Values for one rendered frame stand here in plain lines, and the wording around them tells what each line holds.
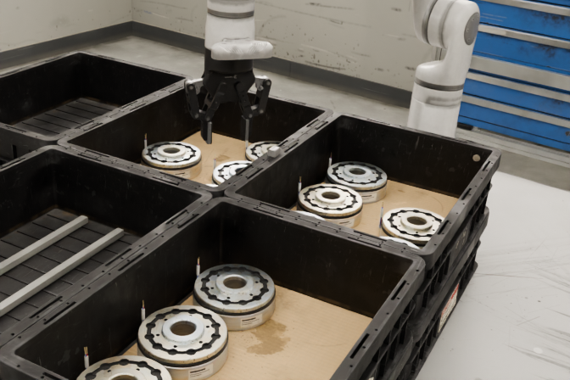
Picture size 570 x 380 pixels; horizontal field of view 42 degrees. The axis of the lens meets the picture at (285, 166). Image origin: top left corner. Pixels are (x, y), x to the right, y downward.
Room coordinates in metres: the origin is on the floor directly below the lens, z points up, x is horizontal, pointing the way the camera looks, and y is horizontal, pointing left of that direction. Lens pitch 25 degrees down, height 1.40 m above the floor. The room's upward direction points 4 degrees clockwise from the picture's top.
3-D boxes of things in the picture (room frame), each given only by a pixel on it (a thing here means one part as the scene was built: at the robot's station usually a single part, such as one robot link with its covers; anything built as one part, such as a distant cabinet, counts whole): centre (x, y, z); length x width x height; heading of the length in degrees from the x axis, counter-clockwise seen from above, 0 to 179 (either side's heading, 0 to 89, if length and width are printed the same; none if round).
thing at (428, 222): (0.99, -0.20, 0.86); 0.05 x 0.05 x 0.01
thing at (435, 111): (1.35, -0.28, 0.88); 0.09 x 0.09 x 0.17; 61
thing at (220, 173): (1.12, 0.07, 0.86); 0.10 x 0.10 x 0.01
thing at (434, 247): (1.02, -0.13, 0.92); 0.40 x 0.30 x 0.02; 154
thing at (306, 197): (1.05, -0.07, 0.86); 0.10 x 0.10 x 0.01
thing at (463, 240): (1.02, -0.13, 0.87); 0.40 x 0.30 x 0.11; 154
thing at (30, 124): (1.29, 0.40, 0.87); 0.40 x 0.30 x 0.11; 154
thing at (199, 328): (0.69, 0.10, 0.86); 0.05 x 0.05 x 0.01
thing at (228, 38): (1.09, 0.09, 1.11); 0.11 x 0.09 x 0.06; 23
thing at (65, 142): (1.16, 0.14, 0.92); 0.40 x 0.30 x 0.02; 154
